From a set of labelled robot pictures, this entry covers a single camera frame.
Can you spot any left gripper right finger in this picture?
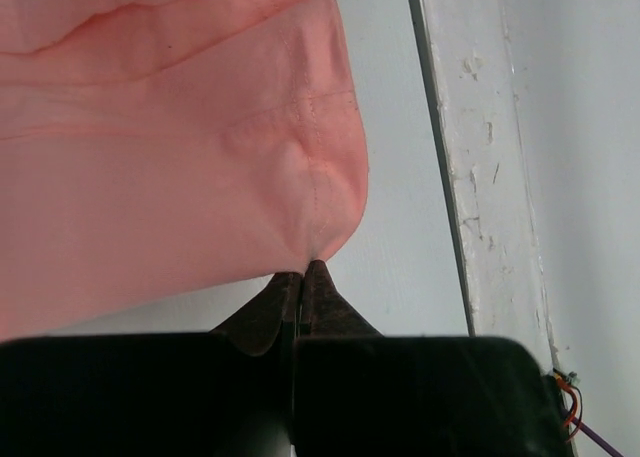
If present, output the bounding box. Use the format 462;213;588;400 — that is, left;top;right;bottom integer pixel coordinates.
292;260;569;456

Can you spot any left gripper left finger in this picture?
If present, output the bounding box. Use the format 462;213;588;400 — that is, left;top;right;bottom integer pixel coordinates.
1;273;302;456

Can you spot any pink t-shirt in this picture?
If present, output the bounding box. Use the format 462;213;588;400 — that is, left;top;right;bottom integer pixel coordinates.
1;0;368;340

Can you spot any white foam strip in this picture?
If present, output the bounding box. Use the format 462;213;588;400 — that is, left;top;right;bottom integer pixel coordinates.
409;0;557;370

